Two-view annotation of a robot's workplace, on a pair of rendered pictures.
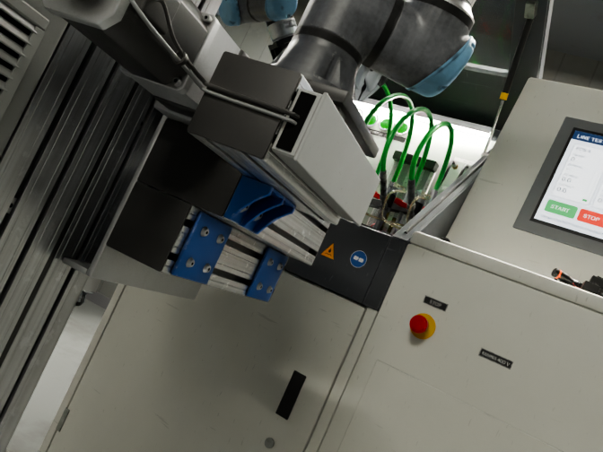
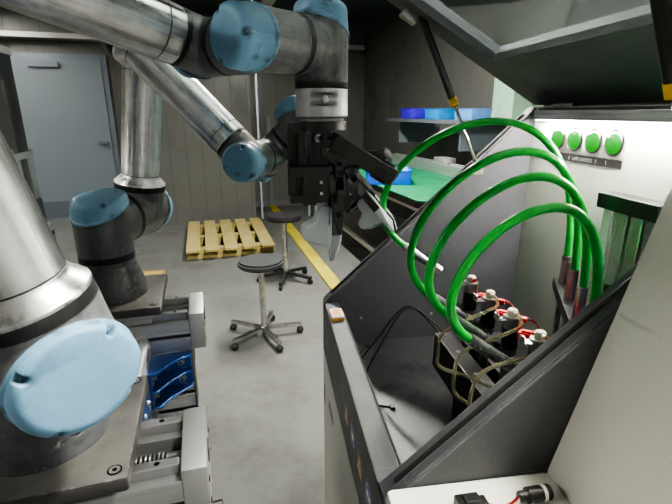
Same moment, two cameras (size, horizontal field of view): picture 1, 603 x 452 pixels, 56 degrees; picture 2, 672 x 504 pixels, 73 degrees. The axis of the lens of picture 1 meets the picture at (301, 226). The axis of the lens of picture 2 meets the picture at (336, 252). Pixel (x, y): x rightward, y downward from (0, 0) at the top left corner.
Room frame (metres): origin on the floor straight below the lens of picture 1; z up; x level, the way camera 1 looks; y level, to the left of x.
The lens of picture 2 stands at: (0.87, -0.54, 1.44)
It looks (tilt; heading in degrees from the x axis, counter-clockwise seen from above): 17 degrees down; 52
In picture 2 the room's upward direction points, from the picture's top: straight up
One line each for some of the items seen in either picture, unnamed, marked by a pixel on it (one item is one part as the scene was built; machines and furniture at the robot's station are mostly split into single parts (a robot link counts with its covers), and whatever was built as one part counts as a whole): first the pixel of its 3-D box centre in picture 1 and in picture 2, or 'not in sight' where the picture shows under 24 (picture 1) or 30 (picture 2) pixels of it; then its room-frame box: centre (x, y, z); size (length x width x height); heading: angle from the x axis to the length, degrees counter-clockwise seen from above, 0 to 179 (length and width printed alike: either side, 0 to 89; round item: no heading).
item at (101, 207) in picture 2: not in sight; (104, 222); (1.07, 0.54, 1.20); 0.13 x 0.12 x 0.14; 41
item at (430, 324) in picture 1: (420, 325); not in sight; (1.14, -0.30, 0.80); 0.05 x 0.04 x 0.05; 60
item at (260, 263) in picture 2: not in sight; (266, 298); (2.21, 1.89, 0.27); 0.51 x 0.49 x 0.54; 65
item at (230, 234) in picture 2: not in sight; (228, 237); (3.02, 4.17, 0.06); 1.36 x 0.94 x 0.12; 66
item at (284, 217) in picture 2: not in sight; (287, 248); (2.88, 2.68, 0.30); 0.50 x 0.48 x 0.60; 29
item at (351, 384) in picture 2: (268, 226); (352, 396); (1.40, 0.07, 0.87); 0.62 x 0.04 x 0.16; 60
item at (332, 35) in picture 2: not in sight; (319, 46); (1.28, 0.00, 1.52); 0.09 x 0.08 x 0.11; 9
